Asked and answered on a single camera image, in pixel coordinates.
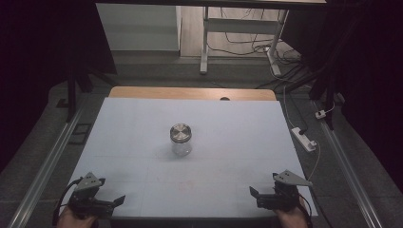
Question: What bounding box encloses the white metal desk frame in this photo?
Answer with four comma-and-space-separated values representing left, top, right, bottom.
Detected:
199, 6, 290, 77

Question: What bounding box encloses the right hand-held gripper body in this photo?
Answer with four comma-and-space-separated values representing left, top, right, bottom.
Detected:
257, 169, 314, 213

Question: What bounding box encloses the metal floor rail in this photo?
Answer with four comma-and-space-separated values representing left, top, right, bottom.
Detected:
313, 100, 385, 228
8, 104, 87, 228

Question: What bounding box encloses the white table mat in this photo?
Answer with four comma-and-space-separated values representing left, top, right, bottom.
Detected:
61, 97, 319, 219

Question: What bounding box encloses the thin white cable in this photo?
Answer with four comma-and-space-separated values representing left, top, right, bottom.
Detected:
307, 142, 321, 182

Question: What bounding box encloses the tangle of black floor cables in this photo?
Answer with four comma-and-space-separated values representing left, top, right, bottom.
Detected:
207, 8, 313, 90

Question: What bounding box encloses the person's left hand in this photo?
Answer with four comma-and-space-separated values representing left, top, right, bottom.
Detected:
56, 205, 98, 228

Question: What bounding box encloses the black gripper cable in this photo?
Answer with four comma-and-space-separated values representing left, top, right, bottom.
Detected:
297, 192, 335, 228
51, 178, 83, 226

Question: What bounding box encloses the person's right hand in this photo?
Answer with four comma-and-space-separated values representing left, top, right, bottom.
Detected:
274, 199, 311, 228

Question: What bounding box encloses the black curtain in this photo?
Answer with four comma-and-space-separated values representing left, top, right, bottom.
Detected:
280, 0, 403, 185
0, 0, 118, 174

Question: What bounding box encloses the black metal stand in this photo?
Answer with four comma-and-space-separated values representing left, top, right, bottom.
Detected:
56, 61, 94, 124

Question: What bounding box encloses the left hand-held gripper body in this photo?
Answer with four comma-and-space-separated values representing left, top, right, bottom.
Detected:
67, 171, 116, 219

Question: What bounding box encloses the clear glass jar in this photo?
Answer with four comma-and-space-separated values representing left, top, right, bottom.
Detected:
170, 136, 193, 158

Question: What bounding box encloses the long white power strip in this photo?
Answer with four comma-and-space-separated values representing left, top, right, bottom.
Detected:
291, 126, 318, 153

